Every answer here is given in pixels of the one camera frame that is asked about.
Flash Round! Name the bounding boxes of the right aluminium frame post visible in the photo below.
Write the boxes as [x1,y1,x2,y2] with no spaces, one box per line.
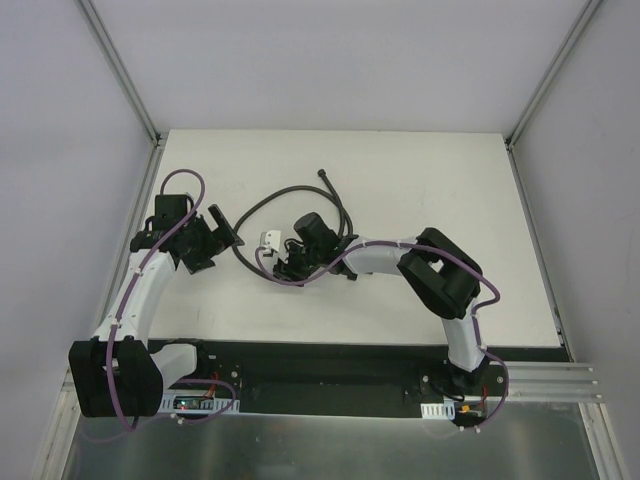
[504,0,604,149]

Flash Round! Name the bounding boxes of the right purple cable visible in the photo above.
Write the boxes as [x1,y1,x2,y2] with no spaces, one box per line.
[254,242,511,434]

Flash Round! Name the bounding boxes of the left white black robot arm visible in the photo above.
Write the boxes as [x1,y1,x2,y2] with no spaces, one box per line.
[68,194,243,418]

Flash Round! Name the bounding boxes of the white cable duct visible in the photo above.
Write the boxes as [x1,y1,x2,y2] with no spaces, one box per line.
[420,402,456,421]
[158,395,240,415]

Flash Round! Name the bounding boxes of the dark corrugated flexible hose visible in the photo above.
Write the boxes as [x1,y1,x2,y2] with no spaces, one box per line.
[233,168,359,281]

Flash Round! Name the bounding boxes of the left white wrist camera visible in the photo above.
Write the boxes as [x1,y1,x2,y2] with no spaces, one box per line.
[181,191,195,202]

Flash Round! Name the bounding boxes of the purple cable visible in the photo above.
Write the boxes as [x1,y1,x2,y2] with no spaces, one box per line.
[254,242,511,434]
[102,169,236,434]

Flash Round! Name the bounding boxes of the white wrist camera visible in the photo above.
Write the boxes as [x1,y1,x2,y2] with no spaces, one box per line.
[181,191,195,202]
[259,230,282,257]

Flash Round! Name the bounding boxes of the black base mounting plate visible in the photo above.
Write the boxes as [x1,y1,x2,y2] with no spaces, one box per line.
[159,339,506,416]

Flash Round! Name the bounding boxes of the aluminium frame post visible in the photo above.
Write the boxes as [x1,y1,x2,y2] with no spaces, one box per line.
[504,0,604,149]
[75,0,163,146]

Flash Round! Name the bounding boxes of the left white cable duct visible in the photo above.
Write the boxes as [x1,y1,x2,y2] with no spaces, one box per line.
[158,395,240,415]

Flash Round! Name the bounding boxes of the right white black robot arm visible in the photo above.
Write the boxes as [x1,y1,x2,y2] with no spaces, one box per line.
[272,212,487,395]

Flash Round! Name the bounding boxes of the right white cable duct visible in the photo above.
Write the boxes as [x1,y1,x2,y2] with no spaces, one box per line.
[420,402,456,421]

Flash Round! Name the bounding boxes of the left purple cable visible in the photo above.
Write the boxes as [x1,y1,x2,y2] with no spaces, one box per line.
[102,169,236,434]

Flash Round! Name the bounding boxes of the left aluminium frame post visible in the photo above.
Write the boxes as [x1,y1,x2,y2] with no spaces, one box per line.
[75,0,163,146]

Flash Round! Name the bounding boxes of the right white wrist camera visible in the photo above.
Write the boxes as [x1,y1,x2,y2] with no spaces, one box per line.
[259,230,282,257]

